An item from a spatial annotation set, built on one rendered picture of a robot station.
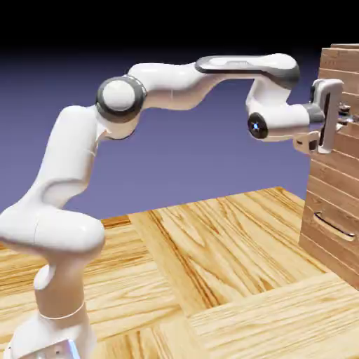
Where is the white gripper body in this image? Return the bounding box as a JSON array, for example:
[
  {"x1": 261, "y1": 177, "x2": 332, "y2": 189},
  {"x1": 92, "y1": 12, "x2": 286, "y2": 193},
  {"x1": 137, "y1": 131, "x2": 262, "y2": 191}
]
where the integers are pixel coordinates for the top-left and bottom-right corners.
[{"x1": 309, "y1": 79, "x2": 345, "y2": 155}]

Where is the wood drawer front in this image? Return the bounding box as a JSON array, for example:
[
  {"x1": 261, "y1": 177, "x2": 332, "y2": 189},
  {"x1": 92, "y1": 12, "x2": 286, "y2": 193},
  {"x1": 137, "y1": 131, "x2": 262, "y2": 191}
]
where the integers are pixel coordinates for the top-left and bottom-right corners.
[
  {"x1": 298, "y1": 156, "x2": 359, "y2": 292},
  {"x1": 309, "y1": 47, "x2": 359, "y2": 183}
]

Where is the light wood cabinet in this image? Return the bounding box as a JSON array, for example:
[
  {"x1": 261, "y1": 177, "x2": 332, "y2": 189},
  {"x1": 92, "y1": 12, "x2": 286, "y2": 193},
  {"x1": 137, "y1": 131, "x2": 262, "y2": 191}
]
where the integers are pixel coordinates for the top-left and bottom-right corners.
[{"x1": 298, "y1": 43, "x2": 359, "y2": 292}]

